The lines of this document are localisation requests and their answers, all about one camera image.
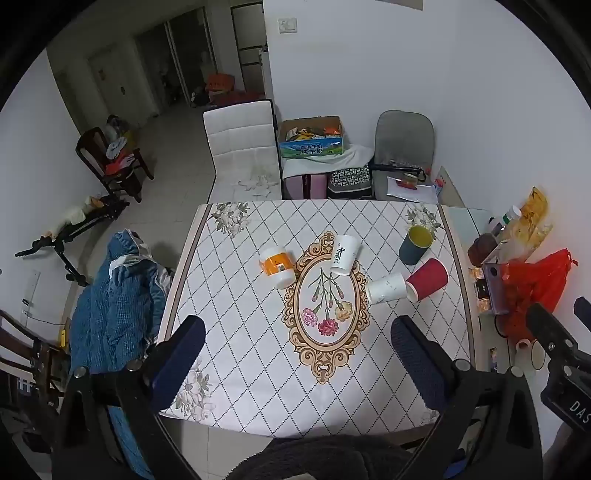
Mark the clear bottle with white cap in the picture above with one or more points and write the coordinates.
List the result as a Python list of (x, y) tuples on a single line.
[(505, 221)]

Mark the glass side table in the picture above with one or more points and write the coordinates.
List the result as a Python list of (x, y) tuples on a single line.
[(466, 221)]

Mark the orange and white cup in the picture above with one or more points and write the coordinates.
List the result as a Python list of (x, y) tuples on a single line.
[(277, 266)]

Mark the yellow snack packet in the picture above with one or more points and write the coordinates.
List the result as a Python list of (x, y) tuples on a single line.
[(536, 210)]

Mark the floral diamond pattern tablecloth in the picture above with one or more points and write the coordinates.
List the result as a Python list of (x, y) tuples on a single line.
[(277, 350)]

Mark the orange bag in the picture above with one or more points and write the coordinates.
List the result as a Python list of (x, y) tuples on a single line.
[(219, 83)]

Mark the white padded chair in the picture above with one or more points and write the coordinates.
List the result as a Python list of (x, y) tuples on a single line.
[(242, 147)]

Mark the grey padded chair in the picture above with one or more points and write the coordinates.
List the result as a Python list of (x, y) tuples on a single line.
[(404, 147)]

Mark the blue quilted jacket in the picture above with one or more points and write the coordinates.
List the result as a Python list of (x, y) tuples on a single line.
[(115, 304)]

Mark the white cup with black print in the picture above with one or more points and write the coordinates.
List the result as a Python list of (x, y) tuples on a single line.
[(344, 254)]

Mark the flat cardboard sheet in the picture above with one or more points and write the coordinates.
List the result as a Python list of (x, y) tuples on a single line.
[(450, 187)]

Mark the dark blue cup yellow inside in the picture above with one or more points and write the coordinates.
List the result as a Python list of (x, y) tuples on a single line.
[(414, 247)]

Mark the dark wooden chair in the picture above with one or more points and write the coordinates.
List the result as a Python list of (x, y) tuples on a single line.
[(23, 364), (111, 164)]

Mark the black and white patterned bag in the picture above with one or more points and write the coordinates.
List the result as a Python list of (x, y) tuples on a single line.
[(349, 182)]

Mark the red plastic bag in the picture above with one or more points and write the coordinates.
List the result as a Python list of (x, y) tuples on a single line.
[(538, 286)]

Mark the white speckled paper cup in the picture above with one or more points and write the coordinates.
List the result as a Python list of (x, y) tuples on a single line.
[(387, 288)]

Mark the purple box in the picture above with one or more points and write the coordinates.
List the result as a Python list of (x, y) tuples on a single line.
[(494, 286)]

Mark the white cloth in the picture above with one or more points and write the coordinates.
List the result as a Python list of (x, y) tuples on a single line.
[(328, 160)]

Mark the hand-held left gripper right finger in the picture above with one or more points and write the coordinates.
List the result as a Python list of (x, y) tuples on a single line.
[(418, 364)]

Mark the cardboard box with blue print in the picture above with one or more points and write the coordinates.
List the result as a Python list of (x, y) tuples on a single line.
[(311, 136)]

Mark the red paper cup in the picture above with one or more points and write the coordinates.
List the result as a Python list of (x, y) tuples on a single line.
[(427, 279)]

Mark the dark fleece clothing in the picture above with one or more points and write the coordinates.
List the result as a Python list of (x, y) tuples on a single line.
[(318, 459)]

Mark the brown jar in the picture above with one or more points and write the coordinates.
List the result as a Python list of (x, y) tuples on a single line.
[(480, 249)]

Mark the black folding stand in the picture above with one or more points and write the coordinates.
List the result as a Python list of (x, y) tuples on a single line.
[(69, 230)]

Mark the white papers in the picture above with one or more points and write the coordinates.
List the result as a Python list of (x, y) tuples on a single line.
[(408, 190)]

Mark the pink suitcase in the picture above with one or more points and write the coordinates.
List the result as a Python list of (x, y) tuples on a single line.
[(304, 187)]

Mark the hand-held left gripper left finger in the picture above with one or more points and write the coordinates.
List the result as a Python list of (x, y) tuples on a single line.
[(178, 364)]

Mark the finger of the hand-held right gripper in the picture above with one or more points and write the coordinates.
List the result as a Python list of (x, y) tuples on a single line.
[(549, 328), (583, 313)]

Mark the white wall switch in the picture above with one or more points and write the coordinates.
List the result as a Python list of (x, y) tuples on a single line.
[(287, 25)]

